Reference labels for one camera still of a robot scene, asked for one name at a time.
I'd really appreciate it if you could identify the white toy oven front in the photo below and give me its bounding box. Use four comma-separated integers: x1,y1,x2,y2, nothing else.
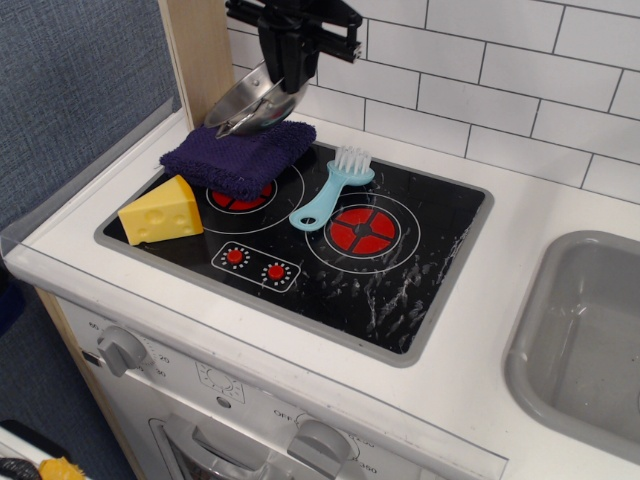
59,300,435,479

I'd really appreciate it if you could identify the purple blue folded cloth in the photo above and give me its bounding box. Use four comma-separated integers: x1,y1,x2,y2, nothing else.
160,121,316,201

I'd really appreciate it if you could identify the yellow toy cheese wedge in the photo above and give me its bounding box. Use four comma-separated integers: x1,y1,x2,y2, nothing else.
118,175,204,246

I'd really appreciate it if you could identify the grey left oven knob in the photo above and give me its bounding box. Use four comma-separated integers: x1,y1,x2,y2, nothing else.
97,326,147,377

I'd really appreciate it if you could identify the stainless steel pot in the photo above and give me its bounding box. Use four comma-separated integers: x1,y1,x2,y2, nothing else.
204,61,308,138

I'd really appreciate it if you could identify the light blue dish brush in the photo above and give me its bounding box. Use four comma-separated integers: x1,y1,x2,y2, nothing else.
289,146,375,232

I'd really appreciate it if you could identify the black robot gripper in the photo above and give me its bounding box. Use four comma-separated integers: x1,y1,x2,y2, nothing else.
225,1,363,94

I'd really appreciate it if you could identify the wooden side post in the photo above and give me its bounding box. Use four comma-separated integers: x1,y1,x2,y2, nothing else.
158,0,235,130

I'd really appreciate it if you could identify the grey sink basin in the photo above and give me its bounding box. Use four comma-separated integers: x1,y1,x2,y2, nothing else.
505,231,639,463

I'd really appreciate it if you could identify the black toy stove top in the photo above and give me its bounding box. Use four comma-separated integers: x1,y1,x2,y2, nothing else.
96,144,493,367

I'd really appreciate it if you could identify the grey oven knob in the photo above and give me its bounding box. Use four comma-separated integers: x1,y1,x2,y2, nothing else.
287,420,352,479
97,326,147,377

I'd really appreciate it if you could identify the yellow black object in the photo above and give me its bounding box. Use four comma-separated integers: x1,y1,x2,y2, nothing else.
1,458,87,480

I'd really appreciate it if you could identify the grey right oven knob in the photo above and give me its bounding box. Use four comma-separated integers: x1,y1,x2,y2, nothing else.
287,420,352,479

